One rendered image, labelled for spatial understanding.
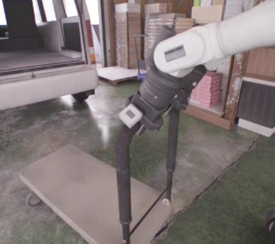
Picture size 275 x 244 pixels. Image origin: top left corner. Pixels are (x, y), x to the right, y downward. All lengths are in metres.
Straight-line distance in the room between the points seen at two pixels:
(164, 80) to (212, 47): 0.12
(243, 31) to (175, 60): 0.12
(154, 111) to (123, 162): 0.16
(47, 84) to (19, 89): 0.26
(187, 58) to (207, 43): 0.04
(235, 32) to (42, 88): 1.99
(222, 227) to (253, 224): 0.18
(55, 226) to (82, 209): 0.28
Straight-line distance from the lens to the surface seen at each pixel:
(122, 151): 0.53
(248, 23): 0.37
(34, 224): 1.36
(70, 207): 1.10
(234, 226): 1.33
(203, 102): 2.51
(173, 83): 0.44
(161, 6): 4.41
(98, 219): 1.02
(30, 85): 2.16
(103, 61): 4.81
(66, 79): 2.25
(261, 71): 2.16
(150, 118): 0.50
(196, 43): 0.37
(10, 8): 4.10
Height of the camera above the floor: 1.00
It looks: 23 degrees down
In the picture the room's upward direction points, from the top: straight up
